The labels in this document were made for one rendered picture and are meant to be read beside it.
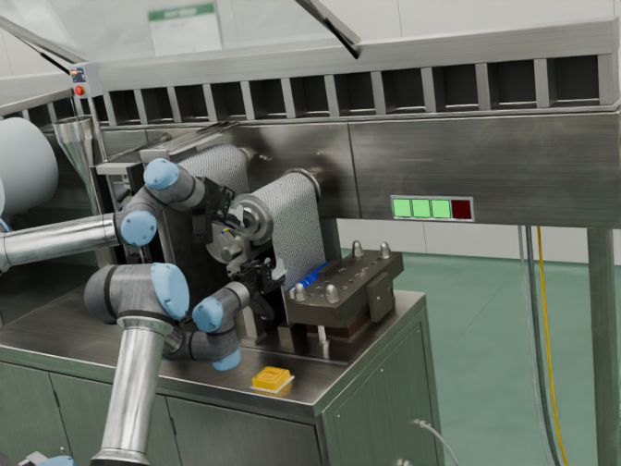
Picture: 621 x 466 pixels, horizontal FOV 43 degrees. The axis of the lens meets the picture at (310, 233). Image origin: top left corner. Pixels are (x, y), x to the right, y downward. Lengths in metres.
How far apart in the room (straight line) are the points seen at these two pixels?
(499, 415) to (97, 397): 1.73
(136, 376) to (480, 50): 1.17
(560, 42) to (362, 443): 1.13
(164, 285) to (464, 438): 1.98
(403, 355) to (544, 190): 0.62
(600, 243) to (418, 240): 2.86
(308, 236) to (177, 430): 0.66
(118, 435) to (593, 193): 1.27
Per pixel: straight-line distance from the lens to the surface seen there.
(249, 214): 2.15
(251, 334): 2.29
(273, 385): 2.01
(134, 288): 1.66
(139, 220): 1.80
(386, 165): 2.29
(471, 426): 3.43
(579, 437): 3.36
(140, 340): 1.63
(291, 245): 2.24
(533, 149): 2.12
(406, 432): 2.42
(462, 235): 4.96
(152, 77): 2.73
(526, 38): 2.07
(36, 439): 2.90
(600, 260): 2.35
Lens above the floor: 1.87
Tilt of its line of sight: 18 degrees down
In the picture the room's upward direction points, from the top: 9 degrees counter-clockwise
